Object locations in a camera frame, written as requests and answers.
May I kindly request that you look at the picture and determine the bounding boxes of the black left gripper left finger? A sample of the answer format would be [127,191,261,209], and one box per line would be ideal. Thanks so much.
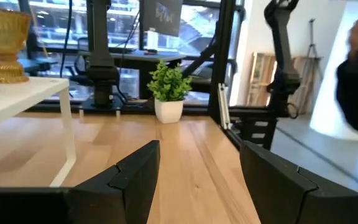
[0,139,161,224]

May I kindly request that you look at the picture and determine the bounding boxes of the green plant in white pot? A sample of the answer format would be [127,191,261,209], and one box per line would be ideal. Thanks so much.
[147,60,193,124]

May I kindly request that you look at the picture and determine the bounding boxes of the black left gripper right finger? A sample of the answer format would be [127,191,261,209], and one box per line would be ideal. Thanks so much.
[239,140,358,224]

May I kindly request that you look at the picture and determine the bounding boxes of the amber ribbed glass candle holder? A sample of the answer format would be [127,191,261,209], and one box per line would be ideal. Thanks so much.
[0,8,31,84]

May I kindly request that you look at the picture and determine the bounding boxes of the wooden picture frames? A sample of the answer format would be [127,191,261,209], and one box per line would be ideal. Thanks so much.
[246,52,323,115]

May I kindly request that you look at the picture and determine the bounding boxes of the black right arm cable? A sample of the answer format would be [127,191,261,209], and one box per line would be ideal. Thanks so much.
[59,0,74,78]

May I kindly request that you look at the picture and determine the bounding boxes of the black monitor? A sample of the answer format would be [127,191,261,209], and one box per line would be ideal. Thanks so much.
[143,0,183,37]

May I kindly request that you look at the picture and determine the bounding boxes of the grey tripod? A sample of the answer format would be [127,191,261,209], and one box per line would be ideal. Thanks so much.
[303,17,324,82]

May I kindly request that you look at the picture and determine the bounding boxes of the silver bracket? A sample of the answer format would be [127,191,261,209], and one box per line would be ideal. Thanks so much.
[217,82,232,130]

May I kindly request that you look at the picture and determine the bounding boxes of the white perforated metal shelf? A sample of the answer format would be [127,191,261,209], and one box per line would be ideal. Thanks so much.
[0,74,77,187]

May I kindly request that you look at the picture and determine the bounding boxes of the large window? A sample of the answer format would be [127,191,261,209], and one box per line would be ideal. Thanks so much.
[0,0,223,103]

